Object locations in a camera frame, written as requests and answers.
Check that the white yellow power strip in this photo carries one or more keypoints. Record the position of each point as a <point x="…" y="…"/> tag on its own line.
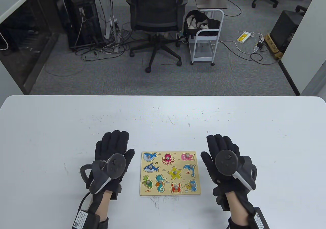
<point x="243" y="37"/>

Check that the brown cardboard box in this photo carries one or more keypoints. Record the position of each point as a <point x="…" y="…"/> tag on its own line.
<point x="272" y="45"/>

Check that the wooden dolphin-shaped puzzle piece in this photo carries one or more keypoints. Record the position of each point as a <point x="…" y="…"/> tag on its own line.
<point x="189" y="169"/>

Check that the black bag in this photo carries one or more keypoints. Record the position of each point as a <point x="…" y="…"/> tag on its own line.
<point x="193" y="16"/>

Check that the green turtle puzzle piece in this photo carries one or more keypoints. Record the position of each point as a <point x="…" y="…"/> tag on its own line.
<point x="147" y="182"/>

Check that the person's right forearm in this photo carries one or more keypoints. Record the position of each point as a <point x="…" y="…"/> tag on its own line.
<point x="235" y="206"/>

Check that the yellow starfish puzzle piece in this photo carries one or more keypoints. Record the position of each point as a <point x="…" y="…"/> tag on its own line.
<point x="175" y="173"/>

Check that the black labelled wrist box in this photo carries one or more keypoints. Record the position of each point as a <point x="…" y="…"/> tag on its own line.
<point x="82" y="218"/>
<point x="259" y="218"/>

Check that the blue yellow fish puzzle piece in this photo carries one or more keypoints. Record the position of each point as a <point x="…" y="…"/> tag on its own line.
<point x="191" y="185"/>

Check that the black power adapter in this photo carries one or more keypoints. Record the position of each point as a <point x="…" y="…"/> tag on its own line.
<point x="259" y="45"/>

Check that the person's right hand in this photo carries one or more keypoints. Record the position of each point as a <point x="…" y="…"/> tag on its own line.
<point x="219" y="143"/>

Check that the pink jellyfish puzzle piece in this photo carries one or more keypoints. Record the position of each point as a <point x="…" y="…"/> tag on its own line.
<point x="188" y="156"/>

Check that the wooden octopus-shaped puzzle piece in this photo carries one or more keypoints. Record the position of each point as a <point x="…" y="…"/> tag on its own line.
<point x="168" y="158"/>

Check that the black computer tower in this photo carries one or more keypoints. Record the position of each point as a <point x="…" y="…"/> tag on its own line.
<point x="81" y="17"/>

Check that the person's left hand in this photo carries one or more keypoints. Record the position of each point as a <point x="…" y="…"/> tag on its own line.
<point x="112" y="142"/>

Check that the wooden puzzle frame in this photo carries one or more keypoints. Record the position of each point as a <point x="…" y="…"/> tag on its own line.
<point x="163" y="166"/>

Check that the white metal frame rig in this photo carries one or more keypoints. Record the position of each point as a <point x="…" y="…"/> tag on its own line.
<point x="113" y="14"/>

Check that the black boxy case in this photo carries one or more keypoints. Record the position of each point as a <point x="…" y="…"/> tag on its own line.
<point x="285" y="27"/>

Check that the person's left forearm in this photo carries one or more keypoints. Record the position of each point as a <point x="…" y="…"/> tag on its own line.
<point x="103" y="203"/>

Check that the black mesh office chair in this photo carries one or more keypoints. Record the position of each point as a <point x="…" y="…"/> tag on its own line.
<point x="155" y="4"/>

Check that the black and white controller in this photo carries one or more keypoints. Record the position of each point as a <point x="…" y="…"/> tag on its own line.
<point x="116" y="166"/>
<point x="226" y="162"/>

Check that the wooden whale-shaped puzzle piece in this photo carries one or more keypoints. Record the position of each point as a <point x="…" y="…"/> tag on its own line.
<point x="149" y="157"/>

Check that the red crab puzzle piece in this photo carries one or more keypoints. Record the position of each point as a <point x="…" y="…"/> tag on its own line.
<point x="176" y="188"/>

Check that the blue shark puzzle piece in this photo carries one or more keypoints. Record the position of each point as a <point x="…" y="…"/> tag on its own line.
<point x="151" y="167"/>

